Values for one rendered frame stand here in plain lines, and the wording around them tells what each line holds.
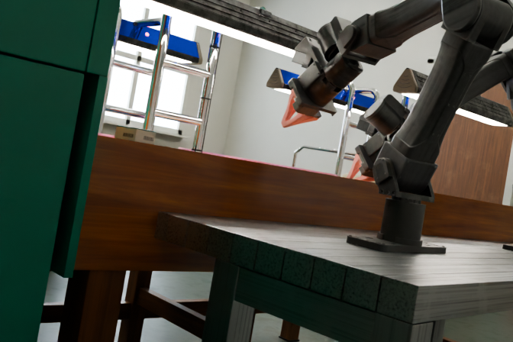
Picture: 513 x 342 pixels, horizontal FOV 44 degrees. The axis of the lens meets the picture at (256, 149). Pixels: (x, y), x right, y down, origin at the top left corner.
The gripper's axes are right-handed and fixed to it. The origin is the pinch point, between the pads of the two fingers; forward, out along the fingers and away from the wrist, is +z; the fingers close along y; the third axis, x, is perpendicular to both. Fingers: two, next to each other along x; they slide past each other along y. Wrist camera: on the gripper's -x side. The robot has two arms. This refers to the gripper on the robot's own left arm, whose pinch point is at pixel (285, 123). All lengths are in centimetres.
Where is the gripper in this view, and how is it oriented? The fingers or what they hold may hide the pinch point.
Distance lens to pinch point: 128.7
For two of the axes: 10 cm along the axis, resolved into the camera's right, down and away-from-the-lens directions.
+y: -7.3, -1.4, -6.7
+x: 3.0, 8.1, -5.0
